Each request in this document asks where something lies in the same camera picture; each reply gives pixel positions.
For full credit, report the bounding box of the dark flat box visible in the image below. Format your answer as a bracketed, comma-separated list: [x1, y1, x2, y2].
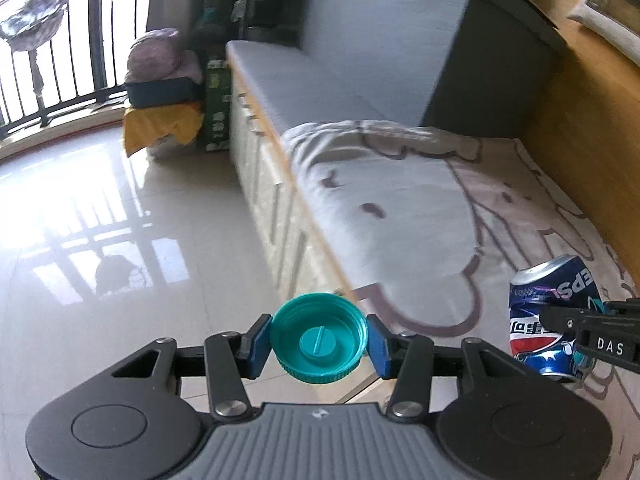
[123, 78, 207, 109]

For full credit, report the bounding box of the grey mattress cushion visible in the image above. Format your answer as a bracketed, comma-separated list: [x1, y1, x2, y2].
[225, 39, 402, 132]

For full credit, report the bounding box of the pink cloth bundle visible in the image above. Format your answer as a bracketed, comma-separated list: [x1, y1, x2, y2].
[125, 28, 204, 84]

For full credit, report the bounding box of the crushed blue soda can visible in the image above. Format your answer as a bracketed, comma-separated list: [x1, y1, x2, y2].
[508, 254, 609, 387]

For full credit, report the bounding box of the black balcony railing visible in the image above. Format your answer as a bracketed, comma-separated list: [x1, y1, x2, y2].
[0, 0, 152, 137]

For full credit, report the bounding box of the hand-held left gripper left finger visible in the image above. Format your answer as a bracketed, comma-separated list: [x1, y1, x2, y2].
[111, 314, 274, 419]

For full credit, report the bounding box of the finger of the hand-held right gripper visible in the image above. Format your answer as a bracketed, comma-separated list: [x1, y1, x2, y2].
[539, 297, 640, 335]

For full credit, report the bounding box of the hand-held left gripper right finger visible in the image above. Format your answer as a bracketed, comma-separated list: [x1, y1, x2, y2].
[366, 314, 527, 419]

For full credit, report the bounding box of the yellow cloth cover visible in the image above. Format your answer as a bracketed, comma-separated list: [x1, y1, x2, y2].
[123, 102, 205, 159]

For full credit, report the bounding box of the bed with cartoon sheet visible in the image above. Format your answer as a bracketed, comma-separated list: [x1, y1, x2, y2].
[282, 119, 640, 413]

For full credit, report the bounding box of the green carton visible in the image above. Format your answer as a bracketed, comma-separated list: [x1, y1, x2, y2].
[199, 57, 234, 152]

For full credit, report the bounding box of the teal plastic bottle cap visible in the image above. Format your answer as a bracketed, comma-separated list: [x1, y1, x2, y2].
[269, 293, 370, 386]

